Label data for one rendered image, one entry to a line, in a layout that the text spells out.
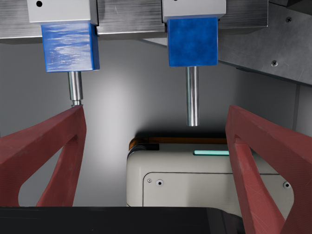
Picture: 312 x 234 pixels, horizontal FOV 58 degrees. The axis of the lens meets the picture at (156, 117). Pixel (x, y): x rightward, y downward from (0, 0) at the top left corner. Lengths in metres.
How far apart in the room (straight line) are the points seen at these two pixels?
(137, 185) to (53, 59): 0.70
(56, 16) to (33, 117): 1.00
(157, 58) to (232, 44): 0.80
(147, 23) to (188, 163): 0.68
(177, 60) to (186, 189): 0.71
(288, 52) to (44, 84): 1.00
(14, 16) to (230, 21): 0.19
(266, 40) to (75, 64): 0.20
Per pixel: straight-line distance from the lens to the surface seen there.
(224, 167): 0.92
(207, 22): 0.25
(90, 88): 1.15
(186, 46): 0.25
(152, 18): 0.27
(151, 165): 0.89
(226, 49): 0.33
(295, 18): 0.35
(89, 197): 1.27
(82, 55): 0.26
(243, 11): 0.28
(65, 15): 0.25
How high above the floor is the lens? 1.12
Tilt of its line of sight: 80 degrees down
